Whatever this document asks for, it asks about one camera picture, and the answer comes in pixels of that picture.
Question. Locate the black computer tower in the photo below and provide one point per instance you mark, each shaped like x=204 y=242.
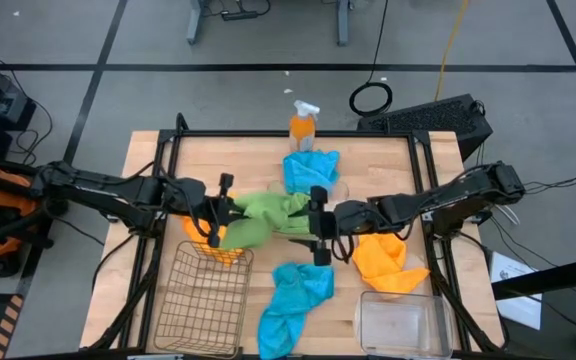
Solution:
x=428 y=120

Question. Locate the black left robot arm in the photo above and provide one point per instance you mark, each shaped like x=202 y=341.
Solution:
x=118 y=182

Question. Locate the black power strip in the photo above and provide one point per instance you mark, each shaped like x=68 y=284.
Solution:
x=240 y=15

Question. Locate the black side table edge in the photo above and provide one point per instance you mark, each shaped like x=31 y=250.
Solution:
x=558 y=280

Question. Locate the orange spray bottle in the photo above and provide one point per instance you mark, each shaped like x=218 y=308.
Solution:
x=302 y=130

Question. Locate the orange microfiber towel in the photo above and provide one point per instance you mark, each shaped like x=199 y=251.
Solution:
x=388 y=270
x=191 y=227

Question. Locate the blue microfiber towel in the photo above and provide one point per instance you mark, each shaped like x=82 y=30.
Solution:
x=310 y=170
x=293 y=300

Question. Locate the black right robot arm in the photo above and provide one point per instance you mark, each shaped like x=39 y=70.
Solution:
x=448 y=195

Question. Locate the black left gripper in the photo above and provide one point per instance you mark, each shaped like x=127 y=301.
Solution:
x=218 y=212

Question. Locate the clear rectangular plastic bin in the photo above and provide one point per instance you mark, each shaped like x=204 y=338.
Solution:
x=403 y=325

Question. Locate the green microfiber towel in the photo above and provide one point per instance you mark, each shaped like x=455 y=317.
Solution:
x=268 y=212

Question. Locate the orange and black vacuum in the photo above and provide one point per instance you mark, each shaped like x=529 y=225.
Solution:
x=10 y=202

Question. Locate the white paper sheet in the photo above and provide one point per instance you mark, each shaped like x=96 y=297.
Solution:
x=518 y=305

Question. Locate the black aluminium table frame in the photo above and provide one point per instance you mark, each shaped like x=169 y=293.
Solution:
x=218 y=133

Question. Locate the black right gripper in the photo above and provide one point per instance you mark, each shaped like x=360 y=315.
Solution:
x=325 y=220

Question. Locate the grey desk leg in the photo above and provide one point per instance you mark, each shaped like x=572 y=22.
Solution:
x=343 y=25
x=195 y=25

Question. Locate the clear rounded plastic bin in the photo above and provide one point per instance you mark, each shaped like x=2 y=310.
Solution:
x=343 y=190

